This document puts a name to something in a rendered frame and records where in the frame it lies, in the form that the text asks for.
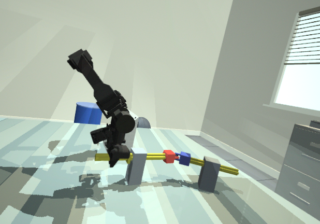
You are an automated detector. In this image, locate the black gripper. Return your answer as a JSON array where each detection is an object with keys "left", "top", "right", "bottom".
[{"left": 105, "top": 123, "right": 130, "bottom": 168}]

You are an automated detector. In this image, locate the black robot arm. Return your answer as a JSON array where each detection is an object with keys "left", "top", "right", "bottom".
[{"left": 67, "top": 49, "right": 135, "bottom": 144}]

